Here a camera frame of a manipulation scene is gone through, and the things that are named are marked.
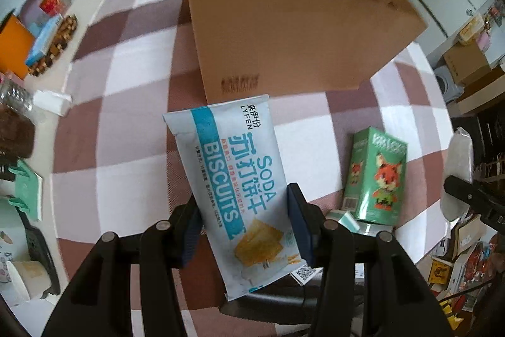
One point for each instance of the dark furniture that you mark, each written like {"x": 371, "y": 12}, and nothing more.
{"x": 485, "y": 147}

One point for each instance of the orange box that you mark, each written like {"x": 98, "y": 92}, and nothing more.
{"x": 14, "y": 47}

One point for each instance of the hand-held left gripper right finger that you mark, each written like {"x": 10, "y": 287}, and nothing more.
{"x": 300, "y": 226}

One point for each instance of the paper cup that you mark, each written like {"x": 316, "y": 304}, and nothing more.
{"x": 29, "y": 279}

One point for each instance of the wooden bead trivet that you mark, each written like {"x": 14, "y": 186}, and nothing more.
{"x": 61, "y": 39}

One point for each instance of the yellow box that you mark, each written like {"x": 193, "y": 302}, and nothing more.
{"x": 471, "y": 29}

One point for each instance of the light blue box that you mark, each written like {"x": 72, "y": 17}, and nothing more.
{"x": 45, "y": 41}

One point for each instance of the clear plastic bottle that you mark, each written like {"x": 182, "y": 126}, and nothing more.
{"x": 14, "y": 94}

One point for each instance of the checkered tablecloth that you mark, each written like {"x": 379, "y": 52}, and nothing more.
{"x": 118, "y": 143}

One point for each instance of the green stand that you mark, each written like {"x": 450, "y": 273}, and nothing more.
{"x": 27, "y": 191}

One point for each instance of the green toy bricks box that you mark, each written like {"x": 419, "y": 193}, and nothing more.
{"x": 374, "y": 179}

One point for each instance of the purple cup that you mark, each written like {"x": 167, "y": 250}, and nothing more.
{"x": 31, "y": 9}

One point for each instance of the small brown cardboard carton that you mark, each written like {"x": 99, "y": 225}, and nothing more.
{"x": 467, "y": 62}

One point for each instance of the clear bag of cotton pads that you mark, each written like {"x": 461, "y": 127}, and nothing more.
{"x": 459, "y": 155}

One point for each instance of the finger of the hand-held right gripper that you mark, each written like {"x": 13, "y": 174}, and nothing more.
{"x": 473, "y": 195}

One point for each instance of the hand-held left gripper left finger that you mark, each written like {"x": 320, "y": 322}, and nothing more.
{"x": 191, "y": 238}

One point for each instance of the pile of boxes and papers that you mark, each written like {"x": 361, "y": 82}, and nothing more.
{"x": 465, "y": 270}

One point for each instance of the small teal white packet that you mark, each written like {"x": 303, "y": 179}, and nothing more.
{"x": 349, "y": 220}

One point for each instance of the grey plastic stool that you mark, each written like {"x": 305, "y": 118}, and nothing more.
{"x": 447, "y": 84}

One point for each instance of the brown cardboard box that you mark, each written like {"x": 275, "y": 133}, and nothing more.
{"x": 296, "y": 25}

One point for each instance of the red snack packet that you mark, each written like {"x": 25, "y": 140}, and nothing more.
{"x": 53, "y": 1}

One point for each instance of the blue white biscuit packet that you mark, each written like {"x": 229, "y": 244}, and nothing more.
{"x": 236, "y": 171}

